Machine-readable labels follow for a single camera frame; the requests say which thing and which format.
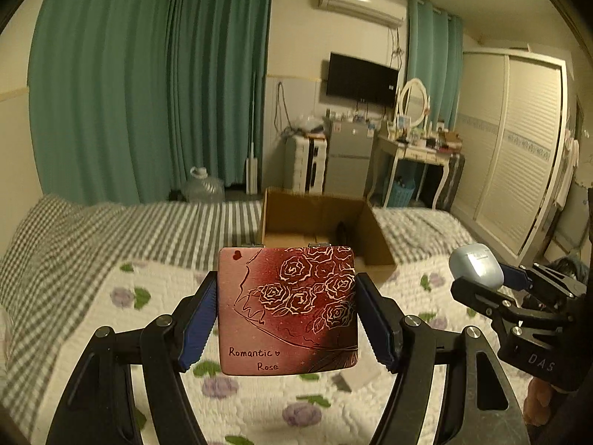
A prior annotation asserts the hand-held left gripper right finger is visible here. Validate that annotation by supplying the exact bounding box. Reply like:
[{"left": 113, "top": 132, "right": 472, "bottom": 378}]
[{"left": 354, "top": 273, "right": 531, "bottom": 445}]

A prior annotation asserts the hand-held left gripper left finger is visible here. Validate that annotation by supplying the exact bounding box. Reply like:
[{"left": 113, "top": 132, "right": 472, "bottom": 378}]
[{"left": 56, "top": 273, "right": 218, "bottom": 445}]

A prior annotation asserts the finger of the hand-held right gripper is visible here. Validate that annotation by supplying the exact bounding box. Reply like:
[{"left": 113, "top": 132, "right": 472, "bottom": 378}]
[
  {"left": 450, "top": 278, "right": 563, "bottom": 334},
  {"left": 503, "top": 262, "right": 589, "bottom": 310}
]

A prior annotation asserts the light blue earbuds case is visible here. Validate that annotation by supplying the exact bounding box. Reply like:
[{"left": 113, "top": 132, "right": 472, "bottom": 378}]
[{"left": 448, "top": 245, "right": 506, "bottom": 290}]

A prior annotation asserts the brown cardboard box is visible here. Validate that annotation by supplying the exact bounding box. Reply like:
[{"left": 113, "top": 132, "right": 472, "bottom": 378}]
[{"left": 258, "top": 187, "right": 397, "bottom": 286}]

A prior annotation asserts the pink rose compact mirror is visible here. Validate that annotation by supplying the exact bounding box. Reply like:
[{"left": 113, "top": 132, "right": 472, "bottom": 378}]
[{"left": 218, "top": 242, "right": 361, "bottom": 376}]

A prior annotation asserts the person's right hand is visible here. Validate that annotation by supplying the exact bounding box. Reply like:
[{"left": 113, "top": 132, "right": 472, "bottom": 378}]
[{"left": 526, "top": 375, "right": 554, "bottom": 427}]

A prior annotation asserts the white flat box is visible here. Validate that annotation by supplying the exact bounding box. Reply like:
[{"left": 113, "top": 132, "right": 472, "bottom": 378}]
[{"left": 334, "top": 357, "right": 391, "bottom": 392}]

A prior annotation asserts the dark suitcase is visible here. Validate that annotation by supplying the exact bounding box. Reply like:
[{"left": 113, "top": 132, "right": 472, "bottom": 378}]
[{"left": 438, "top": 153, "right": 465, "bottom": 211}]

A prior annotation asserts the floral quilted bedspread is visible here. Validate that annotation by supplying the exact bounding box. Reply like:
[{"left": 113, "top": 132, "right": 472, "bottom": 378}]
[{"left": 0, "top": 194, "right": 468, "bottom": 427}]

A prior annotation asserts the blue laundry basket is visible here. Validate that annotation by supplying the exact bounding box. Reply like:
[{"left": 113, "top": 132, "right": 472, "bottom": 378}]
[{"left": 387, "top": 181, "right": 416, "bottom": 208}]

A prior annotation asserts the white louvred wardrobe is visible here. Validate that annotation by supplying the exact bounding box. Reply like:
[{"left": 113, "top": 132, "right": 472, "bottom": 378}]
[{"left": 451, "top": 49, "right": 577, "bottom": 270}]

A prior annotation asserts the clear water jug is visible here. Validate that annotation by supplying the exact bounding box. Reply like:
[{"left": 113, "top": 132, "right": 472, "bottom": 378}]
[{"left": 185, "top": 166, "right": 225, "bottom": 204}]

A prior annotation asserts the white dressing table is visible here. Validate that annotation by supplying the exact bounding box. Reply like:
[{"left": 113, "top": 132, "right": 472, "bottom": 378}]
[{"left": 366, "top": 132, "right": 452, "bottom": 209}]

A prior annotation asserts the white flat mop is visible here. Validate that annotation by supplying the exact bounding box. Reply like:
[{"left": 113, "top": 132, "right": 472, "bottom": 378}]
[{"left": 245, "top": 72, "right": 260, "bottom": 194}]

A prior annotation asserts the grey small fridge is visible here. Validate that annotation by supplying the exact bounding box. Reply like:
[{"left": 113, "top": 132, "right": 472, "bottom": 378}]
[{"left": 324, "top": 118, "right": 374, "bottom": 195}]

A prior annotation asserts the white drawer cabinet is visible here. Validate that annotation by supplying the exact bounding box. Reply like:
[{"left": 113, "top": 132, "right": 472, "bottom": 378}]
[{"left": 284, "top": 134, "right": 327, "bottom": 193}]

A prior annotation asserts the white oval vanity mirror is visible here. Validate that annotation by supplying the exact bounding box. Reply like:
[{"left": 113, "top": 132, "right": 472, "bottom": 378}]
[{"left": 396, "top": 79, "right": 431, "bottom": 129}]

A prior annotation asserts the clear plastic bag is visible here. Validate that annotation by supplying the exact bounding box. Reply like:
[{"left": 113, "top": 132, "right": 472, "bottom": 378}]
[{"left": 292, "top": 113, "right": 325, "bottom": 135}]

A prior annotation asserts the teal curtain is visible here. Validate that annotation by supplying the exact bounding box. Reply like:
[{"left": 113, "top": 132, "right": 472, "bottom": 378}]
[
  {"left": 167, "top": 0, "right": 274, "bottom": 191},
  {"left": 28, "top": 0, "right": 179, "bottom": 205},
  {"left": 405, "top": 0, "right": 464, "bottom": 131}
]

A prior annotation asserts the white air conditioner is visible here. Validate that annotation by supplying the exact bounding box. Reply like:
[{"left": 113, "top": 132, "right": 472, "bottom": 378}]
[{"left": 317, "top": 0, "right": 406, "bottom": 29}]

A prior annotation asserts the black wall cable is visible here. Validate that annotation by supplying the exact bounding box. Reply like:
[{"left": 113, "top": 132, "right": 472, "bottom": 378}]
[{"left": 273, "top": 81, "right": 297, "bottom": 137}]

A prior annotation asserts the black wall television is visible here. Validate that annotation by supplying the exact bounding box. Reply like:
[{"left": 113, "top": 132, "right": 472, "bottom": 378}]
[{"left": 325, "top": 52, "right": 400, "bottom": 106}]

